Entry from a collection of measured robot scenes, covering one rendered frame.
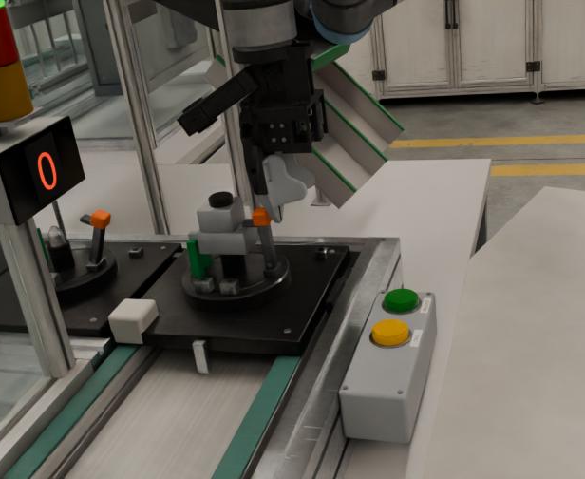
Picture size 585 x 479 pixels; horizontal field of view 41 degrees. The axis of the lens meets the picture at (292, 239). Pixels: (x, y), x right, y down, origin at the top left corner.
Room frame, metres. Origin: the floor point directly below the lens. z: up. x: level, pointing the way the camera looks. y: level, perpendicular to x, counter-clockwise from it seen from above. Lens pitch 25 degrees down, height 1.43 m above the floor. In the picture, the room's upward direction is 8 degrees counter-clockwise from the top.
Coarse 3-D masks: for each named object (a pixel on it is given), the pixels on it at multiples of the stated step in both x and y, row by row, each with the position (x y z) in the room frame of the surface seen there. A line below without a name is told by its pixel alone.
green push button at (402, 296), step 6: (402, 288) 0.81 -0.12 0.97; (390, 294) 0.80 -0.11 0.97; (396, 294) 0.80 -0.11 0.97; (402, 294) 0.80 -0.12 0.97; (408, 294) 0.80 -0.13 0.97; (414, 294) 0.79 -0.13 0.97; (390, 300) 0.79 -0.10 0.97; (396, 300) 0.78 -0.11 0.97; (402, 300) 0.78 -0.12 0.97; (408, 300) 0.78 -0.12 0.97; (414, 300) 0.78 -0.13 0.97; (390, 306) 0.78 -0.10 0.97; (396, 306) 0.78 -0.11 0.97; (402, 306) 0.77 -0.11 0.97; (408, 306) 0.78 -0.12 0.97; (414, 306) 0.78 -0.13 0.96
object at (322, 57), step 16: (160, 0) 1.16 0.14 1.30; (176, 0) 1.15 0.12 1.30; (192, 0) 1.14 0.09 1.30; (208, 0) 1.12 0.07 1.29; (192, 16) 1.14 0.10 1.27; (208, 16) 1.12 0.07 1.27; (304, 16) 1.19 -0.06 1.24; (304, 32) 1.19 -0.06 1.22; (320, 48) 1.14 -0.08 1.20; (336, 48) 1.11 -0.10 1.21; (320, 64) 1.07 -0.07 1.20
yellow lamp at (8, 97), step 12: (0, 72) 0.73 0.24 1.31; (12, 72) 0.73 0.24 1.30; (0, 84) 0.73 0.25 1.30; (12, 84) 0.73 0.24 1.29; (24, 84) 0.74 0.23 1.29; (0, 96) 0.72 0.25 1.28; (12, 96) 0.73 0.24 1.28; (24, 96) 0.74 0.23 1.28; (0, 108) 0.72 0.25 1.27; (12, 108) 0.73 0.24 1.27; (24, 108) 0.73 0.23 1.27; (0, 120) 0.72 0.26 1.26
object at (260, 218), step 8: (256, 208) 0.87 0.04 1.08; (256, 216) 0.86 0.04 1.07; (264, 216) 0.86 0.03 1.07; (248, 224) 0.87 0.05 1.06; (256, 224) 0.86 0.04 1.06; (264, 224) 0.86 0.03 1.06; (264, 232) 0.86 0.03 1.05; (264, 240) 0.86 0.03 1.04; (272, 240) 0.87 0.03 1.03; (264, 248) 0.86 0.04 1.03; (272, 248) 0.86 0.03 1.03; (264, 256) 0.86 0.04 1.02; (272, 256) 0.86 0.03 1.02; (272, 264) 0.86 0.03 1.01
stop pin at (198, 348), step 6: (198, 342) 0.76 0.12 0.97; (204, 342) 0.76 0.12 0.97; (198, 348) 0.76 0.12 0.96; (204, 348) 0.76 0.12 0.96; (198, 354) 0.76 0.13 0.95; (204, 354) 0.76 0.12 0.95; (198, 360) 0.76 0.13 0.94; (204, 360) 0.76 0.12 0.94; (210, 360) 0.77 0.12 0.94; (198, 366) 0.76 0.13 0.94; (204, 366) 0.76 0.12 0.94; (210, 366) 0.77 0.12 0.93; (198, 372) 0.76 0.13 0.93; (204, 372) 0.76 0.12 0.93
